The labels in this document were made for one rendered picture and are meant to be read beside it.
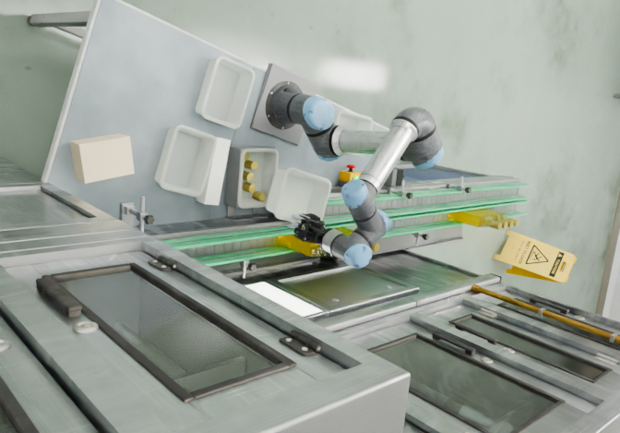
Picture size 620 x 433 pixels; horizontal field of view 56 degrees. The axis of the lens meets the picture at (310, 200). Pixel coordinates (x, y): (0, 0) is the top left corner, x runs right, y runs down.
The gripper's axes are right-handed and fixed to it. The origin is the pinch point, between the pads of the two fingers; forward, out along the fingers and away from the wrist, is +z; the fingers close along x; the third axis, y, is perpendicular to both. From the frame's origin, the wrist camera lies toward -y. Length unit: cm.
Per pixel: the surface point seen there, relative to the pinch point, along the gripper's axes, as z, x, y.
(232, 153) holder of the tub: 34.1, -12.3, 8.4
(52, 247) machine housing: -31, 8, 90
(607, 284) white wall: 101, 29, -632
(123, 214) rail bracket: 23, 14, 49
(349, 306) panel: -23.6, 20.3, -14.1
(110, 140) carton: 29, -7, 57
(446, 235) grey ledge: 23, -1, -129
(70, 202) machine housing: 7, 9, 73
